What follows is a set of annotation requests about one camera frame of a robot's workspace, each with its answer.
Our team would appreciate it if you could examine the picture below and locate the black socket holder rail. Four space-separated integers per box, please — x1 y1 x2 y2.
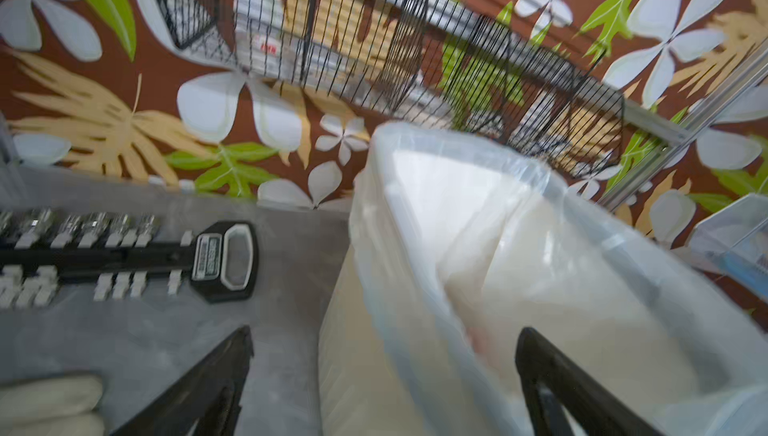
1 207 259 309

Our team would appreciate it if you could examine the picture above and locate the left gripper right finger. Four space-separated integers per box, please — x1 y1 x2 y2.
515 327 660 435

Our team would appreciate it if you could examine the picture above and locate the white red item in basket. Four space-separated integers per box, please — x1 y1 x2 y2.
235 31 291 73

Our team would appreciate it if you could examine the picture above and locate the white wire basket right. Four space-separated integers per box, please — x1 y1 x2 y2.
673 193 768 301

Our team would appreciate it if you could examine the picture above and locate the clear bin liner bag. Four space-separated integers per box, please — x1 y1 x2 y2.
349 123 767 435

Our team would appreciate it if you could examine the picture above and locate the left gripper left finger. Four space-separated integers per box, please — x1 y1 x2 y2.
114 325 254 435

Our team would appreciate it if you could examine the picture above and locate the white plastic trash bin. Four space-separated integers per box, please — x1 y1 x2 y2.
316 147 709 436

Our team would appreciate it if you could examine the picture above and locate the black wire wall basket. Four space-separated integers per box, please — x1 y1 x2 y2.
156 0 625 178

